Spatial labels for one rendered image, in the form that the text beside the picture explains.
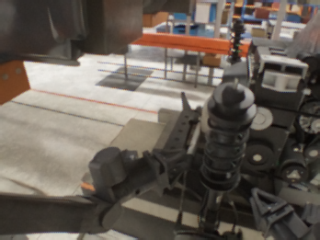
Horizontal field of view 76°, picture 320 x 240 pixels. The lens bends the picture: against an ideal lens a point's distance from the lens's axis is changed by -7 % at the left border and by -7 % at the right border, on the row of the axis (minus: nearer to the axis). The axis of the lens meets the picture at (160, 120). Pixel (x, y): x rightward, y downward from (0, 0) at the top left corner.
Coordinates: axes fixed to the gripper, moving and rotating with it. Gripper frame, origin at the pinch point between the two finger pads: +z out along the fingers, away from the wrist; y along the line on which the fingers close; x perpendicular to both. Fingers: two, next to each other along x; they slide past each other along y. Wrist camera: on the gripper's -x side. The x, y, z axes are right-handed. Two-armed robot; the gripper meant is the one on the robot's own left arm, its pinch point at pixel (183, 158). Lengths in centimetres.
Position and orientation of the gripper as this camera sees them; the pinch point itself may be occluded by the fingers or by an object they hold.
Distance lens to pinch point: 56.1
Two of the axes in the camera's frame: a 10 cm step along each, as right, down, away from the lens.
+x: 5.1, 3.8, -7.8
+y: 1.3, 8.6, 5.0
